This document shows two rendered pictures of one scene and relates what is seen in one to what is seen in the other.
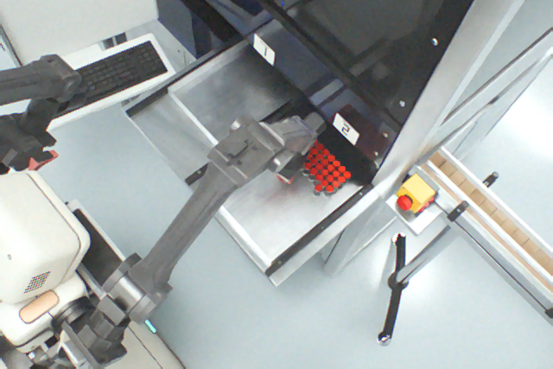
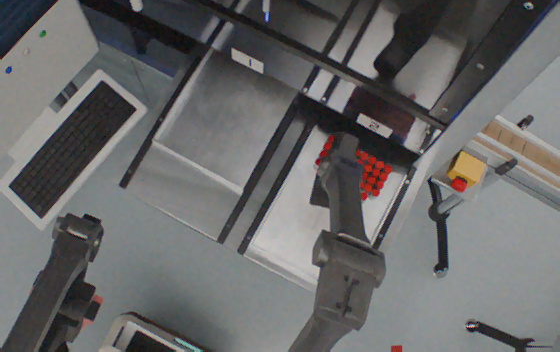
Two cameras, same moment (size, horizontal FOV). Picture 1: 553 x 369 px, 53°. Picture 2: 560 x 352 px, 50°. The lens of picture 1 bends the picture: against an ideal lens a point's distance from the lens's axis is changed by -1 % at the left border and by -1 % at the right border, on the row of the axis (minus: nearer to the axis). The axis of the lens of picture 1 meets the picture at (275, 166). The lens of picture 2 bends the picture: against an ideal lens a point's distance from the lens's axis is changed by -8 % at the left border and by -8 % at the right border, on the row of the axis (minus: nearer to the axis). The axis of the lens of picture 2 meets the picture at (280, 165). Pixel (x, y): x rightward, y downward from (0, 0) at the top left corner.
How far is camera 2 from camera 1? 0.45 m
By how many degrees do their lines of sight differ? 13
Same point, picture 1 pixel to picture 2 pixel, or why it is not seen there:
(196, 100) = (187, 139)
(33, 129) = (73, 292)
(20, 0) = not seen: outside the picture
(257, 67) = (237, 72)
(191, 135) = (199, 183)
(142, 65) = (107, 114)
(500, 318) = (537, 204)
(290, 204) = not seen: hidden behind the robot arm
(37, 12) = not seen: outside the picture
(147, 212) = (149, 234)
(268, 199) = (313, 226)
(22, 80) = (63, 279)
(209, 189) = (323, 338)
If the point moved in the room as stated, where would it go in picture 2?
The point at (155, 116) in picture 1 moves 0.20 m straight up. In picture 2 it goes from (151, 176) to (138, 154)
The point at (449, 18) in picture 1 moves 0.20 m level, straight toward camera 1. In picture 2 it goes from (496, 50) to (492, 169)
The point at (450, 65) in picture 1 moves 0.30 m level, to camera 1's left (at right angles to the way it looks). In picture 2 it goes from (502, 85) to (335, 112)
